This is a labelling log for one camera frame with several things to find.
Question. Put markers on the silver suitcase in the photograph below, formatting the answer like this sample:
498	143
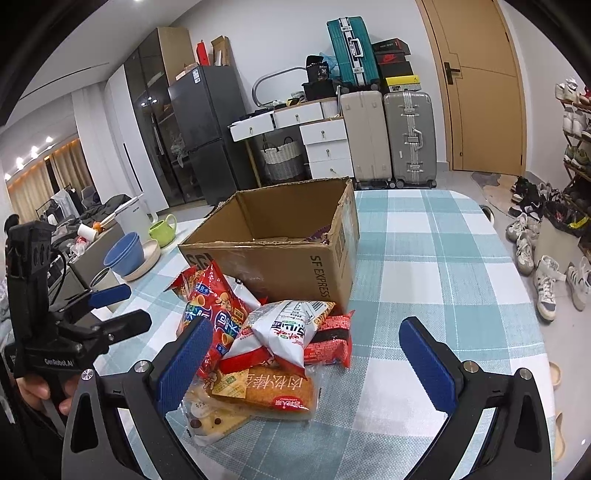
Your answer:
408	138

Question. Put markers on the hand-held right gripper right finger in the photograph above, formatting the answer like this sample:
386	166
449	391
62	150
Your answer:
427	364

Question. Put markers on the white noodle packet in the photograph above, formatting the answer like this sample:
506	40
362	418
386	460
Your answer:
281	332

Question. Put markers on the clear cookie packet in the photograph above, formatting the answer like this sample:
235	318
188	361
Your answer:
207	422

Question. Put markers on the beige suitcase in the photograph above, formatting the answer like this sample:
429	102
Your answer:
364	138

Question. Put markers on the black shoe box red logo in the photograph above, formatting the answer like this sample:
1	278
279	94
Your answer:
391	57

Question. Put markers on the grey slipper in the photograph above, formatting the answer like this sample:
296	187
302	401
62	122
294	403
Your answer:
487	214

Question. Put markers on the open small cardboard box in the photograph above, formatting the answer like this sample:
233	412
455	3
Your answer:
220	53

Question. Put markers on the black box white label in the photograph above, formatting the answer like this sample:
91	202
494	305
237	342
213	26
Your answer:
319	69

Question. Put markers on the grey cup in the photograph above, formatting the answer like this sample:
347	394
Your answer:
104	284

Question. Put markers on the large red snack bag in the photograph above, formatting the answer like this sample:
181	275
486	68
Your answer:
217	304

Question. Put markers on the white desk with drawers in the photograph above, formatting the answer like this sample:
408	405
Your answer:
325	143

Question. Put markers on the round door mat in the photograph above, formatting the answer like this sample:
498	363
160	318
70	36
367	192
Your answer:
498	196

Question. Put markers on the plain black shoe box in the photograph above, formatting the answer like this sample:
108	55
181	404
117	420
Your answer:
396	69

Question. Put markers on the pile of shoes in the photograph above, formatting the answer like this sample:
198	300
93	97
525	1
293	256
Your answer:
547	281

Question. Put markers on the grey curved tube frame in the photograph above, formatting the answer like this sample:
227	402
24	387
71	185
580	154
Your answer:
258	83

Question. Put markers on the red dark biscuit packet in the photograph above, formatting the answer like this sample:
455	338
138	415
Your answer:
332	344

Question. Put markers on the blue bowl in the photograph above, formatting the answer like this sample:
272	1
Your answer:
122	254

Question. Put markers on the white paper cup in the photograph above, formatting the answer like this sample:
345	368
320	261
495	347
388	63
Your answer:
87	231

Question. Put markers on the green mug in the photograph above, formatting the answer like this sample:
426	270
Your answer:
161	230

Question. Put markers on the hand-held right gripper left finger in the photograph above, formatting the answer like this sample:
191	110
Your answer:
184	364

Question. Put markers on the wooden door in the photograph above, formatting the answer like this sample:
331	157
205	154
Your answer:
480	92

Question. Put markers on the beige slipper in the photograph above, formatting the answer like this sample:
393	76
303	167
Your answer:
559	438
556	376

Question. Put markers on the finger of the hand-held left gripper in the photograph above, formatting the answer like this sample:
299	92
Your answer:
129	323
111	295

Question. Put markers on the shoe rack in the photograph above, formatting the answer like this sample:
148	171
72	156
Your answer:
577	152

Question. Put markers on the orange bread packet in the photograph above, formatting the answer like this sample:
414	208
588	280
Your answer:
272	392

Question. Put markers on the white electric kettle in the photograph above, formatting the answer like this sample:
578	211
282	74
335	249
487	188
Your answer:
134	217

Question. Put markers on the person's left hand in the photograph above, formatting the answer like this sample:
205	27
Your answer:
30	392

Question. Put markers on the teal suitcase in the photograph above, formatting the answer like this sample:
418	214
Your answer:
348	50

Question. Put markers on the black shoe box red lid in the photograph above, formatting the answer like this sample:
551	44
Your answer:
390	45

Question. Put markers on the dark grey refrigerator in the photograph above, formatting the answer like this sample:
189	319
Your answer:
207	129

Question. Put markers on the dark jacket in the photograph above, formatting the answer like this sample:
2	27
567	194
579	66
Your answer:
108	210

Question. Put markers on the woven laundry basket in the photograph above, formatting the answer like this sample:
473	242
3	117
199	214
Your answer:
284	159

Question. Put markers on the brown cardboard box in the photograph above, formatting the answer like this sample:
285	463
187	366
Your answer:
277	261

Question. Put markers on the dark glass cabinet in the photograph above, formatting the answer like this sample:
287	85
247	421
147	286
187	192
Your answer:
147	115

